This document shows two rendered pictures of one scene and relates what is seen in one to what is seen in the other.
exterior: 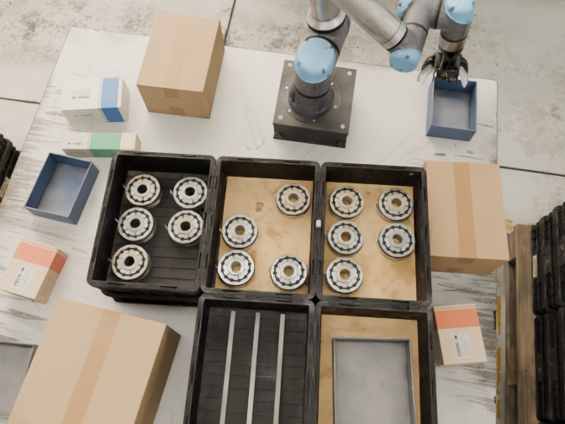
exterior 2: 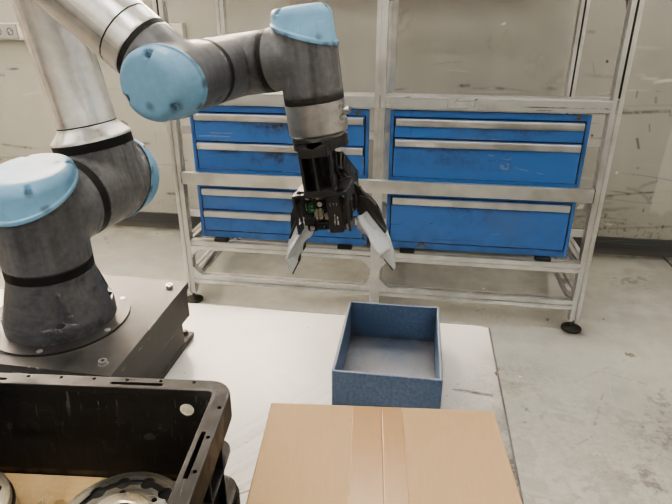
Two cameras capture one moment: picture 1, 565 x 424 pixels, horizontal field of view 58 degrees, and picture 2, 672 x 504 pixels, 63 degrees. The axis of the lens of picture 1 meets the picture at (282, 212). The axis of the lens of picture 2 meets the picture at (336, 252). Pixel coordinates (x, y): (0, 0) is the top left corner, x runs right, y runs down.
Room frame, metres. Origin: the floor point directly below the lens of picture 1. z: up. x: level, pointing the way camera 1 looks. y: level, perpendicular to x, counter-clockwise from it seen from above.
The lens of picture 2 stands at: (0.27, -0.49, 1.22)
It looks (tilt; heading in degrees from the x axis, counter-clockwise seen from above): 24 degrees down; 359
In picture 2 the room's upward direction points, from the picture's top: straight up
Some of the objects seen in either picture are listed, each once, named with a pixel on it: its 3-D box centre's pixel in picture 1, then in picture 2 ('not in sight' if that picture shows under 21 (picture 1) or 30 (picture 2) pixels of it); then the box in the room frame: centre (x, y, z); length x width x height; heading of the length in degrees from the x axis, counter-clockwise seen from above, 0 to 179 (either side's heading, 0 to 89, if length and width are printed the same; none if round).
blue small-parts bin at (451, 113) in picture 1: (451, 108); (389, 355); (0.97, -0.58, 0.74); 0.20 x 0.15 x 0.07; 171
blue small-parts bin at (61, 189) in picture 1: (62, 188); not in sight; (0.68, 0.71, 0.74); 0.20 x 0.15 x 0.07; 166
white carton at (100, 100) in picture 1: (96, 101); not in sight; (1.01, 0.64, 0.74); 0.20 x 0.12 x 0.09; 93
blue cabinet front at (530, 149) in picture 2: not in sight; (481, 186); (2.30, -1.08, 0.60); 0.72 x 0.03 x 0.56; 80
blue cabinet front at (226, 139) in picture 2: not in sight; (279, 177); (2.43, -0.29, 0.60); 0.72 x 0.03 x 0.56; 80
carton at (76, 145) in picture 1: (102, 145); not in sight; (0.84, 0.60, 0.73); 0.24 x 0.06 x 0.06; 89
